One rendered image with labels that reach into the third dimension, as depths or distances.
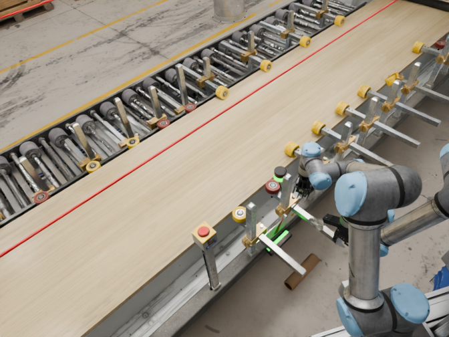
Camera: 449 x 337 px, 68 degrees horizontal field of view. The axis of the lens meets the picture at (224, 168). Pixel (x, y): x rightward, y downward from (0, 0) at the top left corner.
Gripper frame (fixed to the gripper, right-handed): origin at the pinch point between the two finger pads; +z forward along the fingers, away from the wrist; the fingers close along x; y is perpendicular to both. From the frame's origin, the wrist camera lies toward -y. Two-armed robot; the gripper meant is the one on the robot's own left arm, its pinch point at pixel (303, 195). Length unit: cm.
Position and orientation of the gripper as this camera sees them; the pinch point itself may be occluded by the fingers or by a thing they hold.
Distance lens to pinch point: 164.8
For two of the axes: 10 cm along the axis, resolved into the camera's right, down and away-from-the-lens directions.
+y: -4.5, 6.9, -5.7
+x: 8.9, 3.0, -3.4
